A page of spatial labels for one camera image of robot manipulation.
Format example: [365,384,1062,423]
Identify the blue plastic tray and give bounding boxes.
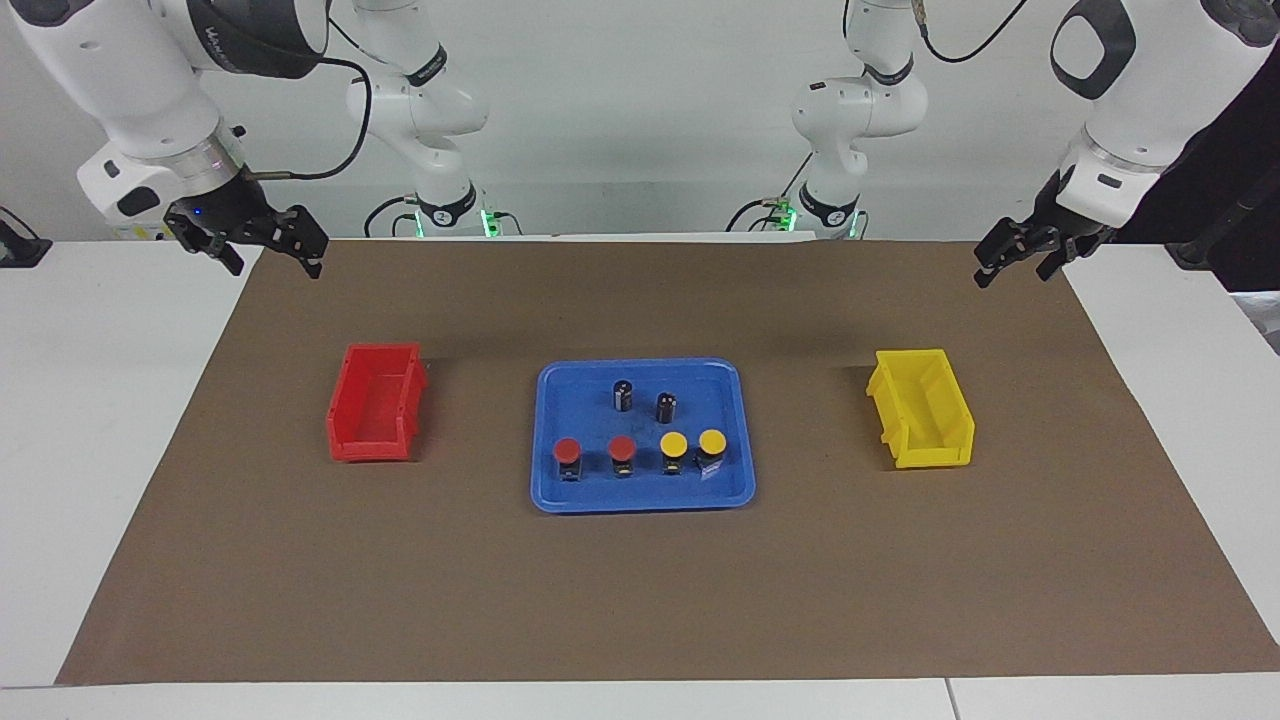
[530,358,757,514]

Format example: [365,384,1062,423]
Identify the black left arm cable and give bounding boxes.
[918,0,1031,65]

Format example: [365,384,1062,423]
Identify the black base power cable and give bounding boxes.
[364,195,421,239]
[725,150,816,233]

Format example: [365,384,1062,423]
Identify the black stand leg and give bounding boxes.
[1165,170,1280,271]

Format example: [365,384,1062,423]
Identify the brown paper table mat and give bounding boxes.
[55,238,1280,686]

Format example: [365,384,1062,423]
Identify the black fabric backdrop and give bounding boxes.
[1115,45,1280,291]

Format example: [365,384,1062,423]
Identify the black clamp mount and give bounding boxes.
[0,207,53,268]

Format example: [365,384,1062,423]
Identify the red plastic storage bin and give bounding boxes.
[326,343,429,463]

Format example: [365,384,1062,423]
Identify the white crumpled sheet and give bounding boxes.
[1230,290,1280,356]

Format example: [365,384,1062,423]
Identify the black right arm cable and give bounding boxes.
[245,55,373,183]

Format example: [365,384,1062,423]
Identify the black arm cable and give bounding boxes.
[245,55,373,183]
[918,0,1031,65]

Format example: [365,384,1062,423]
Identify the yellow plastic storage bin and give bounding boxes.
[866,348,976,470]

